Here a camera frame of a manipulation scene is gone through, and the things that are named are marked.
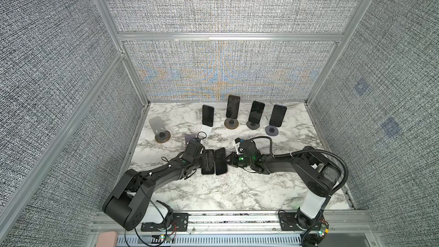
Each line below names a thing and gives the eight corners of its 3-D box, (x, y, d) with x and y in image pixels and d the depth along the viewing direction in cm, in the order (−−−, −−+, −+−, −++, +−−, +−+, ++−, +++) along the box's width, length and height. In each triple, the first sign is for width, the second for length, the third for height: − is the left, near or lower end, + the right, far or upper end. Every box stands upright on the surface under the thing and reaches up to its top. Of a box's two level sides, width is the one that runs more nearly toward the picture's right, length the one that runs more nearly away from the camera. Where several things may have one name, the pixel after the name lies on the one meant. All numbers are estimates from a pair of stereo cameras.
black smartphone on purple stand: (268, 131, 106) (275, 112, 92) (266, 124, 109) (273, 104, 95) (278, 131, 106) (287, 112, 92) (276, 124, 109) (285, 104, 95)
